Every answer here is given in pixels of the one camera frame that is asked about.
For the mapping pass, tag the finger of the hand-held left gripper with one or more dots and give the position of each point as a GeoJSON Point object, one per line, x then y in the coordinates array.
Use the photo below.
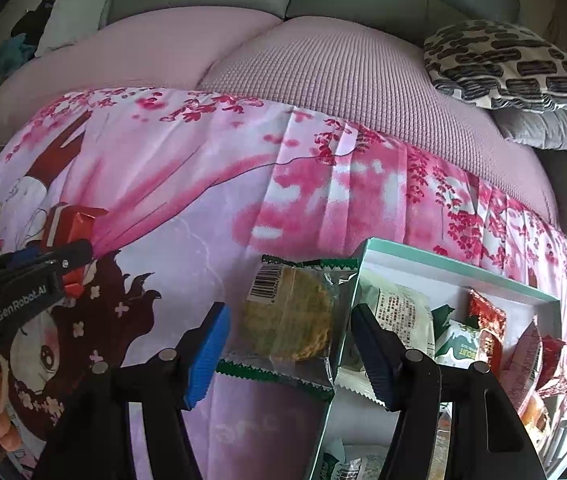
{"type": "Point", "coordinates": [22, 258]}
{"type": "Point", "coordinates": [71, 256]}

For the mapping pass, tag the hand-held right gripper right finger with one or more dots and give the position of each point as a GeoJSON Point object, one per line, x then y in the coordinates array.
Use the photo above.
{"type": "Point", "coordinates": [373, 360]}

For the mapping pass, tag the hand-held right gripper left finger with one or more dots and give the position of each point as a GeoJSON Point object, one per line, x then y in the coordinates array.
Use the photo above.
{"type": "Point", "coordinates": [208, 360]}

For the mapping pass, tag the plain red snack packet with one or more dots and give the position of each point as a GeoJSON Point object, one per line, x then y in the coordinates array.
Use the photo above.
{"type": "Point", "coordinates": [73, 227]}

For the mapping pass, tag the green white snack packet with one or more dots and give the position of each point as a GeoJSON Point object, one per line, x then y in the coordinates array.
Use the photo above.
{"type": "Point", "coordinates": [456, 344]}

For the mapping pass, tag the clear cookie packet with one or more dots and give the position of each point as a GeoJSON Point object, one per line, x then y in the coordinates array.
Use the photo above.
{"type": "Point", "coordinates": [288, 320]}

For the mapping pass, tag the teal shallow cardboard box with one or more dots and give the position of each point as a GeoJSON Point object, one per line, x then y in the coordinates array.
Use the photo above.
{"type": "Point", "coordinates": [413, 265]}

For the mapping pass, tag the red gold patterned snack packet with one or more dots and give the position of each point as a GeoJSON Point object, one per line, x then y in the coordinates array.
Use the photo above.
{"type": "Point", "coordinates": [486, 317]}

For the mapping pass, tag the cream orange snack packet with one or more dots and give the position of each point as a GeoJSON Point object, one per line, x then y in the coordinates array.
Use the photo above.
{"type": "Point", "coordinates": [524, 365]}

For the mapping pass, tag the cream bun clear wrapper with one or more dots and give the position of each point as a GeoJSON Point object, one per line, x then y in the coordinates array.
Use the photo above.
{"type": "Point", "coordinates": [533, 410]}

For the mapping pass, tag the red striped snack packet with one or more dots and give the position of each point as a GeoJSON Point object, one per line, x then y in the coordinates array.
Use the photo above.
{"type": "Point", "coordinates": [551, 360]}

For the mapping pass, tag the printed cartoon blanket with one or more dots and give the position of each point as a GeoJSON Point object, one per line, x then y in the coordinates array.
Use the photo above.
{"type": "Point", "coordinates": [188, 185]}

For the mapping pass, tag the blue cloth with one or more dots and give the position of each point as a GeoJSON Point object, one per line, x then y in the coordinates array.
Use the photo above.
{"type": "Point", "coordinates": [13, 52]}

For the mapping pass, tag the dark clothes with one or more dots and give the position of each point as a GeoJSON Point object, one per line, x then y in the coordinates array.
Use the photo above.
{"type": "Point", "coordinates": [31, 20]}

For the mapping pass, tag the white cushion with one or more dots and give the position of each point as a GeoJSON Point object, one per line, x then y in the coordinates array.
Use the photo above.
{"type": "Point", "coordinates": [78, 12]}

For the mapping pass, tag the grey pillow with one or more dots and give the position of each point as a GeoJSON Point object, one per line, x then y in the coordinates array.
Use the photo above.
{"type": "Point", "coordinates": [548, 130]}

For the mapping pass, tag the black white patterned pillow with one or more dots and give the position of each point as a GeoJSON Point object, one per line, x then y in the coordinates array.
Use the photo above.
{"type": "Point", "coordinates": [503, 60]}

